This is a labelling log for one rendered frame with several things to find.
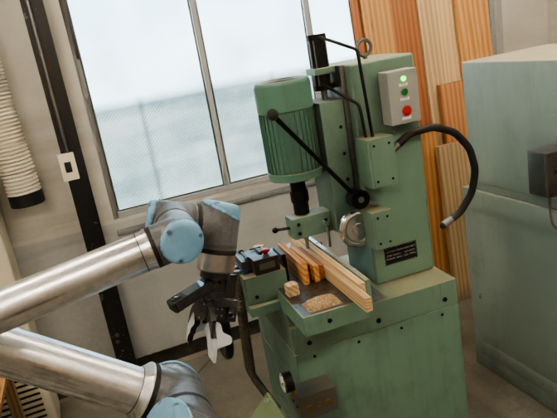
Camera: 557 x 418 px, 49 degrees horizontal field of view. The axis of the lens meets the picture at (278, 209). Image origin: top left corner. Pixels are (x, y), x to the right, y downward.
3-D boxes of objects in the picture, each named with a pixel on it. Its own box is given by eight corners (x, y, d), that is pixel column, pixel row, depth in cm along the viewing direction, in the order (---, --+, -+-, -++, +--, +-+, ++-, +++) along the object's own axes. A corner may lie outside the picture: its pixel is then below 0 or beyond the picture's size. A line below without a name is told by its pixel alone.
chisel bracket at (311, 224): (288, 239, 202) (284, 215, 199) (326, 229, 205) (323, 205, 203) (296, 245, 195) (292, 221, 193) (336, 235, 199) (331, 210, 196)
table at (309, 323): (222, 276, 219) (219, 261, 217) (300, 255, 227) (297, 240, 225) (273, 348, 163) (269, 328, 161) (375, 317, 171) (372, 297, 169)
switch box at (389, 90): (383, 124, 187) (376, 72, 183) (411, 118, 190) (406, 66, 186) (392, 126, 182) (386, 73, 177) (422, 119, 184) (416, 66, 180)
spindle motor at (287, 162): (262, 178, 200) (245, 84, 191) (312, 167, 204) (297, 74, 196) (279, 188, 184) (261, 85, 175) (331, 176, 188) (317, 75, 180)
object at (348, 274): (289, 242, 224) (288, 230, 223) (294, 241, 225) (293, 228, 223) (360, 300, 168) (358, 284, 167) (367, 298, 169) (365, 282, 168)
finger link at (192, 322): (206, 343, 154) (219, 320, 148) (185, 344, 150) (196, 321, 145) (203, 333, 156) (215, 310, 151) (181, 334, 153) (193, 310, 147)
